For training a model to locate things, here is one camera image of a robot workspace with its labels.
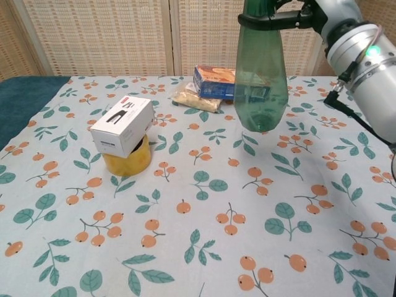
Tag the teal fabric table cover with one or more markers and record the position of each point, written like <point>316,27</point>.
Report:
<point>21,102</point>

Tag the white cardboard product box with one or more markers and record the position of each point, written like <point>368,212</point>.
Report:
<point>123,127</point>

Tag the woven bamboo folding screen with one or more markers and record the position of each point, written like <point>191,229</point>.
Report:
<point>123,34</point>

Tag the yellow packing tape roll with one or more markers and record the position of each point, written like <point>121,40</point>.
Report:
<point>131,161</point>

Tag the green plastic spray bottle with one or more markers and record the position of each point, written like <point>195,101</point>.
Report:
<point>261,77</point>

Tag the fruit and leaf print tablecloth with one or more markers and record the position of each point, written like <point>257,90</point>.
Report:
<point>198,201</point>

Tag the clear bag of beige snacks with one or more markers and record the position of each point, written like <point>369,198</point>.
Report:
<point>198,100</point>

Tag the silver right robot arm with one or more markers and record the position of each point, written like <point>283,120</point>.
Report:
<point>365,62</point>

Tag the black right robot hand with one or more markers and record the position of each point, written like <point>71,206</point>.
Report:
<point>297,17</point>

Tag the blue orange snack box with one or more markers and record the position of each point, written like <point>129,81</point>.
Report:
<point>213,82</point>

